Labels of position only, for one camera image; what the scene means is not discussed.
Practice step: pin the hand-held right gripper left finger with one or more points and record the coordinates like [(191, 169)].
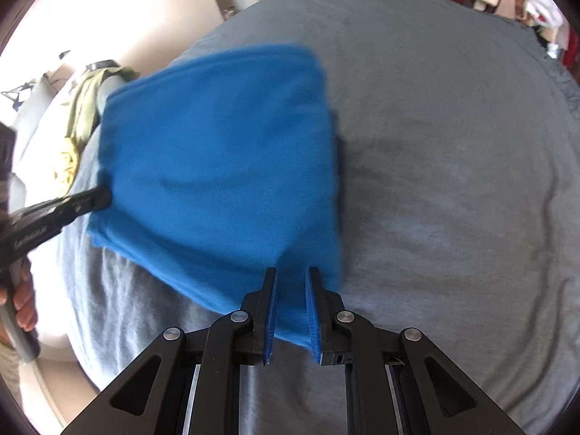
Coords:
[(270, 317)]

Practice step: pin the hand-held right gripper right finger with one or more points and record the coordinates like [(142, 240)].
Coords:
[(312, 317)]

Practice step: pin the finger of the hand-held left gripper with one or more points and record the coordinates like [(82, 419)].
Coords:
[(86, 203)]

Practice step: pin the blue pants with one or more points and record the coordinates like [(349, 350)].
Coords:
[(217, 167)]

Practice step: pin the person's left hand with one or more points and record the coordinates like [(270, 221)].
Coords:
[(25, 301)]

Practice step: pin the yellow garment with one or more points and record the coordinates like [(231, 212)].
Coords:
[(68, 163)]

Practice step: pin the olive green garment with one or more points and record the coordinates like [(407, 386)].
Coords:
[(84, 108)]

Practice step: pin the black clothes hanger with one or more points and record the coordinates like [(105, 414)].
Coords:
[(18, 95)]

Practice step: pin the grey bed blanket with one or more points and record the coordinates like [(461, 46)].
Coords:
[(430, 190)]

